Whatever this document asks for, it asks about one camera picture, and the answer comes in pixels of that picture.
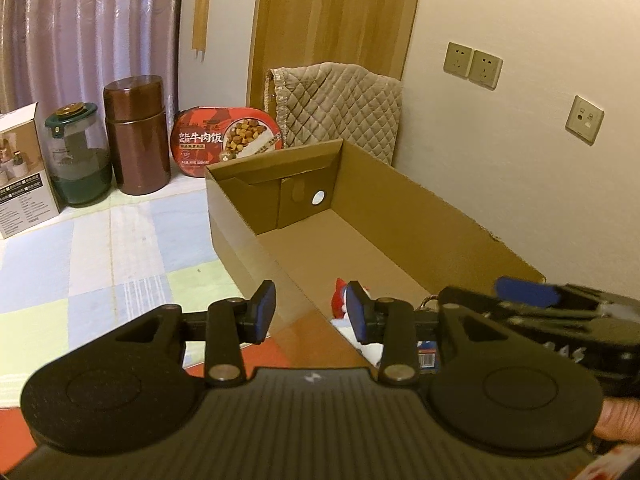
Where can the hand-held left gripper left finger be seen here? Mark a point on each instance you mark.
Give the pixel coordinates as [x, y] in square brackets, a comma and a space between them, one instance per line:
[262, 310]

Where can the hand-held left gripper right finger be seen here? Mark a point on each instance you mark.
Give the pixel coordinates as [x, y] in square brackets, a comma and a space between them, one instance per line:
[357, 310]

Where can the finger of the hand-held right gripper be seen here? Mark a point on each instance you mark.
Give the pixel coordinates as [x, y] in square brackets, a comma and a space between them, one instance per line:
[465, 296]
[525, 290]

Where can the red blue cat plush toy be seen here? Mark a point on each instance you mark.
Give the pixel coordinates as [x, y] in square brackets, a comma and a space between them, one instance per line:
[340, 300]

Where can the blue label plastic box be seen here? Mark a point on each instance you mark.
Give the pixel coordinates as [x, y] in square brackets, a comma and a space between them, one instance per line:
[427, 357]

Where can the cardboard box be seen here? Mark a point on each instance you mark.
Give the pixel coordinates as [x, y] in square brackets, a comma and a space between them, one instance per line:
[400, 210]

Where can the person's right hand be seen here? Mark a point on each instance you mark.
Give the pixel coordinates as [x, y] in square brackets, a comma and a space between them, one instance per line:
[620, 420]

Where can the checkered pastel blanket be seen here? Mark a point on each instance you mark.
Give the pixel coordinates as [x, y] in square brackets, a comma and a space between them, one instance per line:
[125, 250]

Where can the red oval food box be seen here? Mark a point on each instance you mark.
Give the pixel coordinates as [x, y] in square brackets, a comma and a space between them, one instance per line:
[220, 137]

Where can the beige quilted cover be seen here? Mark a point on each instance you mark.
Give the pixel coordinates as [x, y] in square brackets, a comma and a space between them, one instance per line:
[340, 105]

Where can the brown metal canister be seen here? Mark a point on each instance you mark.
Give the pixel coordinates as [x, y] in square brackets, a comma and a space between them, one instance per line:
[137, 135]

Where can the green glass jar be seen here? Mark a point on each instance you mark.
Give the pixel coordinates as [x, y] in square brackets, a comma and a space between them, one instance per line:
[77, 160]

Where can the red printed cardboard sheet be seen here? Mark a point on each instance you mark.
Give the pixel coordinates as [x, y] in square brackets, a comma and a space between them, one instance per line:
[12, 425]

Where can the white product box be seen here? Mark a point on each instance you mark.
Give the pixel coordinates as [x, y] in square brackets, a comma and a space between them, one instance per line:
[22, 175]

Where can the wooden door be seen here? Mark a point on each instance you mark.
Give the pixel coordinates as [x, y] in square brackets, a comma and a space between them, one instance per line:
[330, 15]

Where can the pink curtain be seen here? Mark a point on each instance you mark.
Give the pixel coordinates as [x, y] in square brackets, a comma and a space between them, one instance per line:
[75, 30]

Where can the white round-port wall socket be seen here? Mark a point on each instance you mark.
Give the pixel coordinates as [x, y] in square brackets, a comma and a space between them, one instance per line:
[584, 119]

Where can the beige wall socket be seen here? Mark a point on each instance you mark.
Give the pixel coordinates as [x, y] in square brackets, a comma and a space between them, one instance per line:
[486, 70]
[458, 60]

